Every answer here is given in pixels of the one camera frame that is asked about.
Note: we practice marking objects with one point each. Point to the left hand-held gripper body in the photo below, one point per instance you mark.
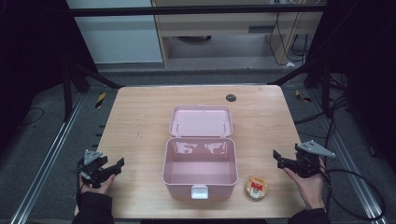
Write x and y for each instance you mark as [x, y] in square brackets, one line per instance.
[92, 168]

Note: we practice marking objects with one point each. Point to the aluminium floor rail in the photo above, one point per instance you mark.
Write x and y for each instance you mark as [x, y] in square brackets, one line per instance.
[351, 165]
[46, 158]

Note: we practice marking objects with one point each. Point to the person's right hand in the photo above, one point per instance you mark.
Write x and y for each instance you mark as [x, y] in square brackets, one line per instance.
[308, 189]

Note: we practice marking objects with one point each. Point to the white cabinet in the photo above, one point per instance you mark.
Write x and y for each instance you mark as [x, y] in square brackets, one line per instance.
[118, 37]

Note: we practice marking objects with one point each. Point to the black horizontal frame bar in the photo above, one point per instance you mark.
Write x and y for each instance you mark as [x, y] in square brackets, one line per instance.
[186, 11]

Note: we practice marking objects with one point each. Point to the white plug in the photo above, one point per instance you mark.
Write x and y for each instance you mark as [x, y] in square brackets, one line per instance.
[290, 64]

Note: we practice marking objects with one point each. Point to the black metal stand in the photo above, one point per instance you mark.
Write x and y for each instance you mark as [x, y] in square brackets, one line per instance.
[325, 90]
[67, 93]

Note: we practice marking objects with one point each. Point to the pink plastic storage box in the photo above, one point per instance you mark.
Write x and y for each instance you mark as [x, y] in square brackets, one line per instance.
[200, 158]

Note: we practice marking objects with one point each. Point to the round yellow tin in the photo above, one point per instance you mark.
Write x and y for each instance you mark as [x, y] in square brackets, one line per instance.
[256, 188]

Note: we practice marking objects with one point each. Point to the person's left hand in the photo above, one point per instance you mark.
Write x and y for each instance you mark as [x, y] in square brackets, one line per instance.
[100, 187]

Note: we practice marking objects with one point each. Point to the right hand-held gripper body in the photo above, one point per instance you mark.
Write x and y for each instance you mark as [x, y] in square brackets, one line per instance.
[310, 161]

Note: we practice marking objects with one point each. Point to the yellow and black tape strip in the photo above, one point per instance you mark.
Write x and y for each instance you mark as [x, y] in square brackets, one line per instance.
[302, 97]
[100, 100]

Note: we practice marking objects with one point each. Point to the light wooden desk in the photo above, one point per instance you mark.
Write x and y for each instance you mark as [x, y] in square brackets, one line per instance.
[218, 26]

